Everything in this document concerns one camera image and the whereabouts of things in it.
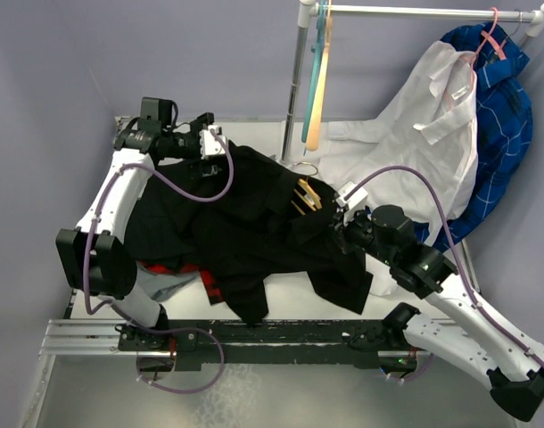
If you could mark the blue plaid shirt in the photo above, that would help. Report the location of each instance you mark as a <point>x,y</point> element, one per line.
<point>504,134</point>

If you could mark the red black plaid shirt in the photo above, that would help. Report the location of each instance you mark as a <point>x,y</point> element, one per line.
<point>214,294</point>

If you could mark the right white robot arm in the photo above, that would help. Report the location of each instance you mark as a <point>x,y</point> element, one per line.
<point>480,341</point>

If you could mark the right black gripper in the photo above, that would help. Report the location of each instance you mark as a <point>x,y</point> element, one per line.
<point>341,228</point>

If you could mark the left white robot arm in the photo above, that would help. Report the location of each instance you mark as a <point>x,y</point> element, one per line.
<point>93,256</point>

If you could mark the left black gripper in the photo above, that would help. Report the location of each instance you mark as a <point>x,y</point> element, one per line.
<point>197,127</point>

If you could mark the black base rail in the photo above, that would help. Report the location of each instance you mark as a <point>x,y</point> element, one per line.
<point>364,344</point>

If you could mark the grey shirt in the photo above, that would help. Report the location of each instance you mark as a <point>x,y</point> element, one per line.
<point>161,287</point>

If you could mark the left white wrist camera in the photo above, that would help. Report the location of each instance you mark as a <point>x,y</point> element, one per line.
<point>212,142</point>

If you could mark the yellow plastic hanger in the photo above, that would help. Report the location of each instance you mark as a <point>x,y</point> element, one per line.
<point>306,199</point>

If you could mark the teal plastic hanger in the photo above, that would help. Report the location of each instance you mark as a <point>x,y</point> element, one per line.
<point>311,80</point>

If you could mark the metal clothes rack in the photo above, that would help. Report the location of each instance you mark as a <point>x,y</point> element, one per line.
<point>308,10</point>

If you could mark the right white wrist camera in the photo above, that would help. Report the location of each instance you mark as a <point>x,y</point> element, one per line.
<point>349,200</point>

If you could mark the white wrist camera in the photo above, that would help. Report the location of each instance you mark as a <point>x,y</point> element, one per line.
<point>212,142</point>
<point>349,200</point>

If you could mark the pink hanger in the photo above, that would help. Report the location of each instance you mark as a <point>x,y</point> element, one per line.
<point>484,53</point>

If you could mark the white shirt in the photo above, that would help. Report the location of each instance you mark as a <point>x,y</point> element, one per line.
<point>427,135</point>

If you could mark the beige wooden hanger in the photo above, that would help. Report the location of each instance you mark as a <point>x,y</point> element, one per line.
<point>318,84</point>

